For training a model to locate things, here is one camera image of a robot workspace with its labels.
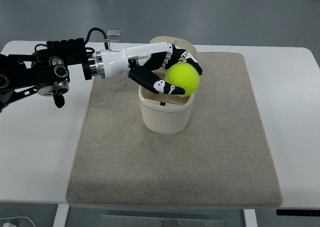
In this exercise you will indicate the white right table leg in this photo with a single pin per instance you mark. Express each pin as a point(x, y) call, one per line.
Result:
point(250, 218)

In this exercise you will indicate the silver floor socket plate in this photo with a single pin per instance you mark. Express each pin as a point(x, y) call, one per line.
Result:
point(114, 33)

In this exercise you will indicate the grey felt mat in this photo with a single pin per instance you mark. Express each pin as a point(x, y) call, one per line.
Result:
point(221, 158)

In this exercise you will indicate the white table leg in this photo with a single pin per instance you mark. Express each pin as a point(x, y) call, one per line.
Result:
point(250, 218)
point(61, 215)

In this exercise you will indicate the yellow-green tennis ball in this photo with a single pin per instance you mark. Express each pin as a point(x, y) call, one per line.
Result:
point(183, 75)

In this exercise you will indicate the white charger with cable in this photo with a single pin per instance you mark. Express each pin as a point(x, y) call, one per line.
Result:
point(17, 221)

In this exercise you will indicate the white left table leg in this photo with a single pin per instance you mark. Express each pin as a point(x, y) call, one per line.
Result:
point(61, 215)

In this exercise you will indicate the black table control panel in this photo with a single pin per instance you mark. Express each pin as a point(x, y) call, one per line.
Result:
point(298, 212)

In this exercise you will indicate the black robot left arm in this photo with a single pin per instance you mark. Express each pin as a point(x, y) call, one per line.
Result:
point(45, 72)

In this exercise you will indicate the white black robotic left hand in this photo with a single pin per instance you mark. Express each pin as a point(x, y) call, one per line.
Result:
point(139, 63)

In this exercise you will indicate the beige plastic bin with lid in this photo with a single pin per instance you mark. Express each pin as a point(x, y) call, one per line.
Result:
point(165, 113)

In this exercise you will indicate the grey metal base plate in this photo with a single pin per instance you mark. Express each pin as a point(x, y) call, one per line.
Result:
point(143, 221)

